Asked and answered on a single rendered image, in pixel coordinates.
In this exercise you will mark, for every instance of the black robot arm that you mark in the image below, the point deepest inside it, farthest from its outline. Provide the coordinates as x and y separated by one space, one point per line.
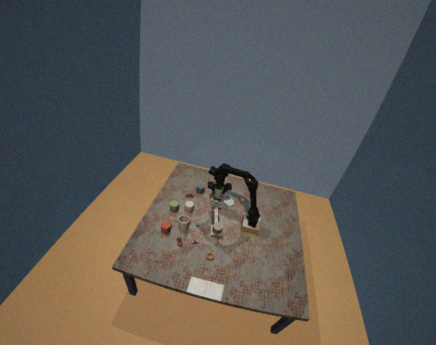
252 185

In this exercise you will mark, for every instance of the white round dish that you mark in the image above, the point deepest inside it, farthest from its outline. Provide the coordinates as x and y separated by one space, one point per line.
229 202

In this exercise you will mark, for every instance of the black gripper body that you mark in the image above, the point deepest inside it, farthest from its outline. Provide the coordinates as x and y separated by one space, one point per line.
220 184

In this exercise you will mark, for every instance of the olive green cylinder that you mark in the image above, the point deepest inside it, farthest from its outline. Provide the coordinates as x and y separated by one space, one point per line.
174 206

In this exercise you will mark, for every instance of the orange cylinder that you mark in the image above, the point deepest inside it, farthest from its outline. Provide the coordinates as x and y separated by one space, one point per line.
165 227

